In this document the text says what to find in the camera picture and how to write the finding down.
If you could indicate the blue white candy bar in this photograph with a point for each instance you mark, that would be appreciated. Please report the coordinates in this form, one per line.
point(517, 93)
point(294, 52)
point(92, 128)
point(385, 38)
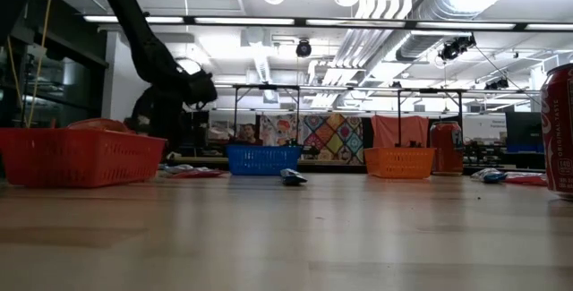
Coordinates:
point(490, 176)
point(292, 177)
point(179, 169)

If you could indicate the orange candy pack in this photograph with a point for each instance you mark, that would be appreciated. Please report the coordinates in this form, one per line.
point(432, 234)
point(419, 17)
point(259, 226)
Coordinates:
point(98, 125)

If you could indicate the red candy pack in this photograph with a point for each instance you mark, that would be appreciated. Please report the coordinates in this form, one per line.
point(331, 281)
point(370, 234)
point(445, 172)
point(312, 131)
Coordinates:
point(201, 174)
point(528, 180)

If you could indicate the red plastic basket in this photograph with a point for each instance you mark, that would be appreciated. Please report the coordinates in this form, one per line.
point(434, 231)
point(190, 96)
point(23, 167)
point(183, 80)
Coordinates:
point(80, 159)

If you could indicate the orange plastic basket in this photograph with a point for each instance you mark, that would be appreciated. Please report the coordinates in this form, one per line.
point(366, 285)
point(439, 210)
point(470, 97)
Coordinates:
point(398, 163)

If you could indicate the red cola can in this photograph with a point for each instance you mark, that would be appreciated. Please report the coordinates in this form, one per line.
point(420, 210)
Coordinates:
point(559, 134)
point(445, 148)

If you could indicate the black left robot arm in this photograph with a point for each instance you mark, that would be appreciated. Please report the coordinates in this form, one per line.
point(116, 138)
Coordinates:
point(134, 27)

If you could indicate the black monitor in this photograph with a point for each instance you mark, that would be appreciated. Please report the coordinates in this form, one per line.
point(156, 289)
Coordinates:
point(199, 125)
point(524, 130)

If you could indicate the person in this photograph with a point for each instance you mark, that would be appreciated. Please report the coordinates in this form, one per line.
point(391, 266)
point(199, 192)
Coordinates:
point(249, 133)

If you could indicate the black track light cluster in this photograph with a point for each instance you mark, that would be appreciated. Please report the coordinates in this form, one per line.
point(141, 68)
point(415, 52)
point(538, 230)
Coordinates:
point(497, 84)
point(454, 49)

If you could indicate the blue plastic basket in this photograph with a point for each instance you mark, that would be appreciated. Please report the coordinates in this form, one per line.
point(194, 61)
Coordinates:
point(264, 161)

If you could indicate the long ceiling light bar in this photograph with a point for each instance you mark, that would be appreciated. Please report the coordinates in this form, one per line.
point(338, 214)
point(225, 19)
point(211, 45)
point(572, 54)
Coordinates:
point(242, 20)

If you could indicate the orange hanging cloth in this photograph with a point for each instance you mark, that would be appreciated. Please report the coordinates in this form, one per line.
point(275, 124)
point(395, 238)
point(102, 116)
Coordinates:
point(398, 132)

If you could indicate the colourful patchwork quilt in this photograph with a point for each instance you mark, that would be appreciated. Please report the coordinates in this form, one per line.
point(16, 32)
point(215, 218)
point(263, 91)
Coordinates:
point(336, 139)

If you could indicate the silver ventilation duct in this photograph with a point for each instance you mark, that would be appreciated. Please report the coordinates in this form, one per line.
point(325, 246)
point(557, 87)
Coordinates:
point(441, 4)

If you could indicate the black metal table frame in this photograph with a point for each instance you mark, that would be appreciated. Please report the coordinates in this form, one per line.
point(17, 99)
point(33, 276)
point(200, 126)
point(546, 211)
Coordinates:
point(266, 87)
point(430, 90)

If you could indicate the black aluminium table frame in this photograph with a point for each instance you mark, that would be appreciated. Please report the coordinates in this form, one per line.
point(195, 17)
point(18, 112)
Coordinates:
point(331, 168)

